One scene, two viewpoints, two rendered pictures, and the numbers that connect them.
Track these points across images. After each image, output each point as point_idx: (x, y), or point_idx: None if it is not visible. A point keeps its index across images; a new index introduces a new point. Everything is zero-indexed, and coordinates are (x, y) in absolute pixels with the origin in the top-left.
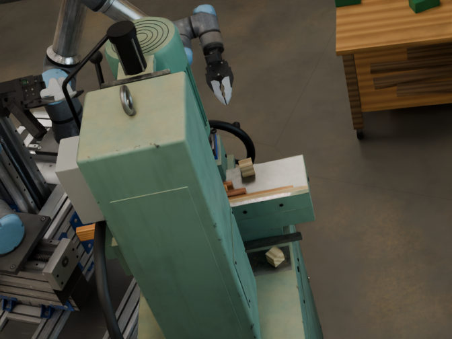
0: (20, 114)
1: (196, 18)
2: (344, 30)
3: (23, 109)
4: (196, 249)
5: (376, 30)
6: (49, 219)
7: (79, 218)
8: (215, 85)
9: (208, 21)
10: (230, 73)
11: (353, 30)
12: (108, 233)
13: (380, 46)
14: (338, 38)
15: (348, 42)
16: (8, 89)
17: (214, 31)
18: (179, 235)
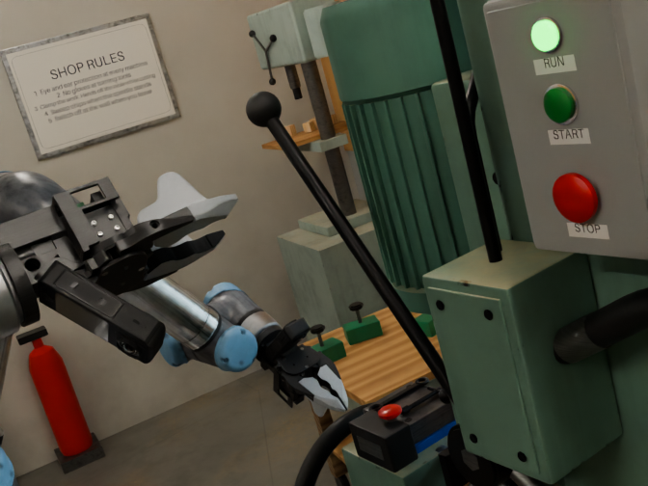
0: (88, 289)
1: (219, 302)
2: (354, 382)
3: (92, 277)
4: None
5: (399, 366)
6: None
7: None
8: (310, 385)
9: (245, 300)
10: (326, 360)
11: (366, 377)
12: (563, 454)
13: (422, 375)
14: (354, 391)
15: (372, 389)
16: (35, 233)
17: (262, 311)
18: None
